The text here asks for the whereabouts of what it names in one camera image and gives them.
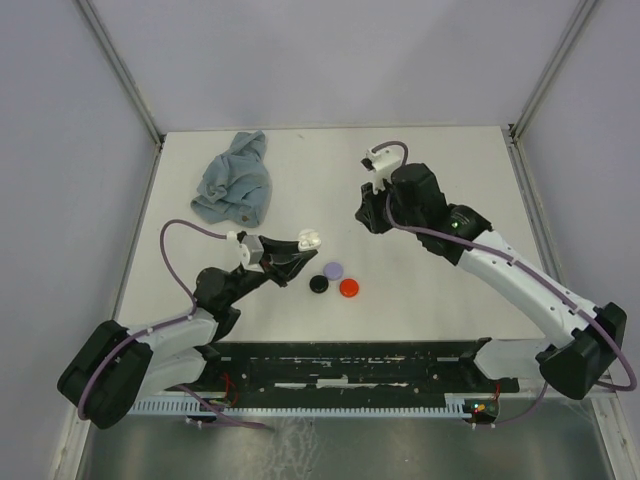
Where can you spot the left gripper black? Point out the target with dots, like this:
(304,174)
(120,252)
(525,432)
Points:
(279,258)

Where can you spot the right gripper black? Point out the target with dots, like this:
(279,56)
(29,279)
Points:
(368,211)

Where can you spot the black earbud charging case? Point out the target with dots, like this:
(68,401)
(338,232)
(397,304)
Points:
(318,284)

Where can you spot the purple earbud charging case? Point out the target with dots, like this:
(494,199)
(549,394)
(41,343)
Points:
(333,271)

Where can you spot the orange earbud charging case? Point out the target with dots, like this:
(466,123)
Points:
(349,288)

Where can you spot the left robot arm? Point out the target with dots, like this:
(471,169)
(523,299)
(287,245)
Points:
(118,366)

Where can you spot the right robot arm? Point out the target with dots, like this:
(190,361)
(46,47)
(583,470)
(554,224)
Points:
(581,339)

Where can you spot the blue crumpled cloth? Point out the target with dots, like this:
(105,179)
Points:
(236,186)

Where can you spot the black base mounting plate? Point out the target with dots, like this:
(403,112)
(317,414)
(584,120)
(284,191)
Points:
(324,374)

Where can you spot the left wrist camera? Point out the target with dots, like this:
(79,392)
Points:
(250,251)

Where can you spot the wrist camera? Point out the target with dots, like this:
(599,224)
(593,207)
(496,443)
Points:
(250,251)
(382,160)

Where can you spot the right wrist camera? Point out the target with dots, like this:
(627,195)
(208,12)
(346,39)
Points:
(382,160)

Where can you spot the aluminium frame rail right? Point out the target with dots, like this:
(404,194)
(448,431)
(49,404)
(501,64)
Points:
(538,219)

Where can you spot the aluminium frame rail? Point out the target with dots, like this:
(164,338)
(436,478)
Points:
(96,25)
(538,219)

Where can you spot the aluminium frame rail left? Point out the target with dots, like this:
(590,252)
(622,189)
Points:
(96,25)

